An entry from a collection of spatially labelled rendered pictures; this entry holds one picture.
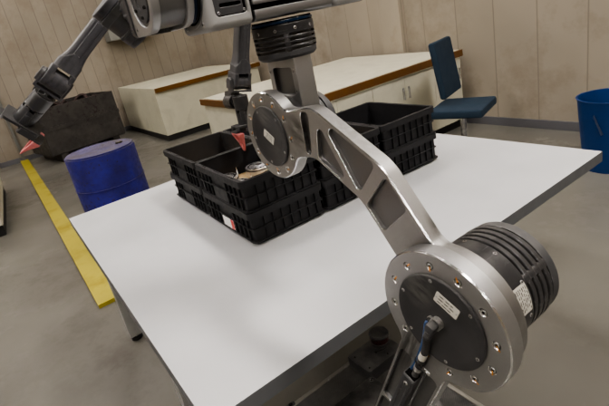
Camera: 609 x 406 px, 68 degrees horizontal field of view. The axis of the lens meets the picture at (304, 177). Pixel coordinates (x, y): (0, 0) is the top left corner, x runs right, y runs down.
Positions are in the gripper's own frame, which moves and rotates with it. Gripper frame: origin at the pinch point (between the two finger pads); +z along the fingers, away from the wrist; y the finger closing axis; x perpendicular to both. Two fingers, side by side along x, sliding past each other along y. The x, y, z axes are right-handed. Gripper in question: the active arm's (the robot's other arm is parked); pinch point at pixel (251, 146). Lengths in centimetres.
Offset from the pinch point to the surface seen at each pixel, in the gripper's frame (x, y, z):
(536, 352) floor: 75, -62, 94
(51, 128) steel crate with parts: -614, 24, 36
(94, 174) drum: -185, 36, 31
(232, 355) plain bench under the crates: 70, 49, 26
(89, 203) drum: -193, 45, 52
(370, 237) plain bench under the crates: 56, -5, 25
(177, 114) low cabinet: -521, -137, 53
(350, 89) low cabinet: -130, -157, 17
